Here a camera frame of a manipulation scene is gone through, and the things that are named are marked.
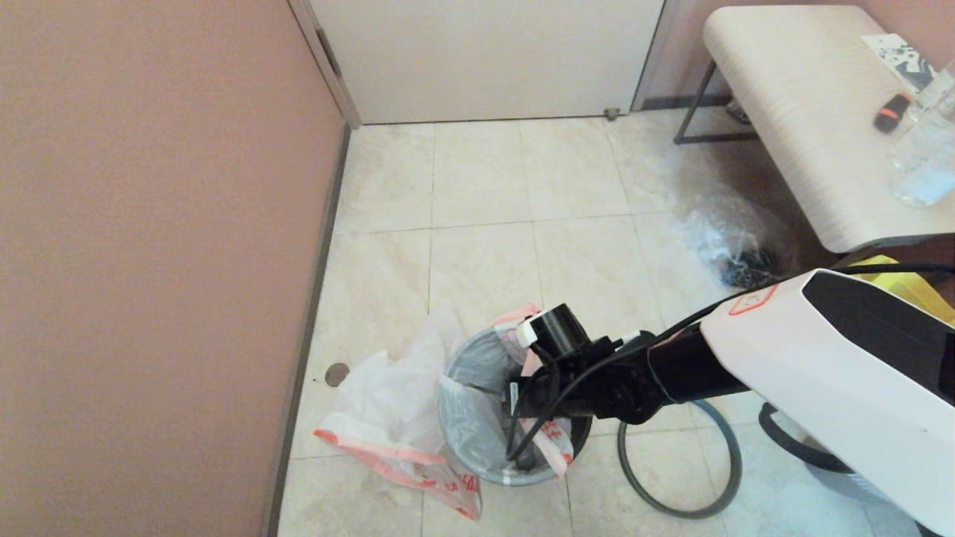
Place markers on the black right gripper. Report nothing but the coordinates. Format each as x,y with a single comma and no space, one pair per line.
597,380

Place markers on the white plastic bag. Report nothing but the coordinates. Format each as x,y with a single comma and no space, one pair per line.
556,447

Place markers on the black round trash bin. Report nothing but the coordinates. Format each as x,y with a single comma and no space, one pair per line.
581,431

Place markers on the clear bag with dark contents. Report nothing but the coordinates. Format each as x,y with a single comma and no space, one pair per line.
735,239

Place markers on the crumpled white red-print bag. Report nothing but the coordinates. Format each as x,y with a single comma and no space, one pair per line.
388,403

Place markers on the yellow fabric tote bag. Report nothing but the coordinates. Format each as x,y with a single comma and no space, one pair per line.
918,294

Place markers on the round metal floor plate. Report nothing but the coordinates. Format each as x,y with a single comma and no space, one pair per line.
337,374

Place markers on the beige door jamb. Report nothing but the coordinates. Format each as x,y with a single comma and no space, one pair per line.
654,56
335,82

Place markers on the beige wood-grain table top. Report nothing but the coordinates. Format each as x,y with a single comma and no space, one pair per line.
806,119

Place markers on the white door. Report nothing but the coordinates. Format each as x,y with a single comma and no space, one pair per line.
485,60

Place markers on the clear water bottle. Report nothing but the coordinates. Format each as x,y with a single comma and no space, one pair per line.
925,164

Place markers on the black and white leaflet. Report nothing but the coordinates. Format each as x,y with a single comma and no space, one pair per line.
899,58

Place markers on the black metal table frame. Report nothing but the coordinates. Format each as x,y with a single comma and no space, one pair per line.
716,137

